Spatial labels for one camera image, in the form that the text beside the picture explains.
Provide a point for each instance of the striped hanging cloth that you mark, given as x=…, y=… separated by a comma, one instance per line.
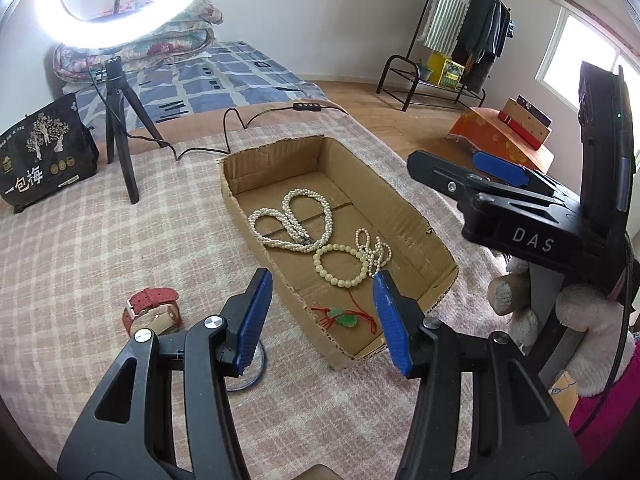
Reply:
x=443, y=22

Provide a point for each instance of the blue patterned bed sheet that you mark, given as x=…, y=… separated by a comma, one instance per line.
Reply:
x=226, y=74

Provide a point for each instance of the yellow box on rack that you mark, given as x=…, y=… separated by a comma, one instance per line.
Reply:
x=444, y=71

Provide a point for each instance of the dark hanging clothes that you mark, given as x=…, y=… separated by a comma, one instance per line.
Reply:
x=481, y=41

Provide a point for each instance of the dark green bangle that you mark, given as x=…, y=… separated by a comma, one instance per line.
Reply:
x=253, y=374

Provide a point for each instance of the black clothes rack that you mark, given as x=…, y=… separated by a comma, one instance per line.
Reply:
x=450, y=56

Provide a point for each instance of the folded floral quilt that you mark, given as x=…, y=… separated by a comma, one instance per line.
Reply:
x=187, y=34

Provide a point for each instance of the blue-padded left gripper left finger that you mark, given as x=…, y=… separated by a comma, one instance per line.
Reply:
x=125, y=429

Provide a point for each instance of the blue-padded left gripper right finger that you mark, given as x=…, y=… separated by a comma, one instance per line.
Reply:
x=517, y=431

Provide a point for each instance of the black tripod stand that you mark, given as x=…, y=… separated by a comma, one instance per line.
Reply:
x=118, y=93

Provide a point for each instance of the orange gift box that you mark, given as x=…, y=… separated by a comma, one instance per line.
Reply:
x=482, y=128

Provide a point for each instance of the black snack bag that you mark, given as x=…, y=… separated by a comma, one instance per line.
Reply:
x=44, y=153

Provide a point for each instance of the white ring light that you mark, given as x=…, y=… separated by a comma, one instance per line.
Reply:
x=61, y=26

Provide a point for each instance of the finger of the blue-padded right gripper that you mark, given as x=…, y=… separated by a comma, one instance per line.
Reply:
x=442, y=176
x=501, y=169

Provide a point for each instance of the red leather watch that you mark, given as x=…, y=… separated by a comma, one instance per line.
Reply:
x=153, y=308

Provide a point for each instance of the red and tan box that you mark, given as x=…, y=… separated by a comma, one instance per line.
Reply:
x=525, y=124

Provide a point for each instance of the open cardboard box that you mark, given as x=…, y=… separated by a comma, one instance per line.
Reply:
x=340, y=323

